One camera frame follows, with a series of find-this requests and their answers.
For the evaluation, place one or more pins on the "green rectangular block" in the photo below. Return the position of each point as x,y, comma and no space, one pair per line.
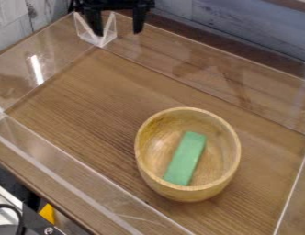
184,160

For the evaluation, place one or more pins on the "yellow sticker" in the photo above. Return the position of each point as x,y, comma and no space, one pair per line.
47,213

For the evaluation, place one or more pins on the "clear acrylic corner bracket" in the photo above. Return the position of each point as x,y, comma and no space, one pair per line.
86,33

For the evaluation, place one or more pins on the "brown wooden bowl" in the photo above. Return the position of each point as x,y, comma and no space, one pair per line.
212,161

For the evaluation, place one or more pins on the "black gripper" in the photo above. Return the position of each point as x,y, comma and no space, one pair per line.
94,18

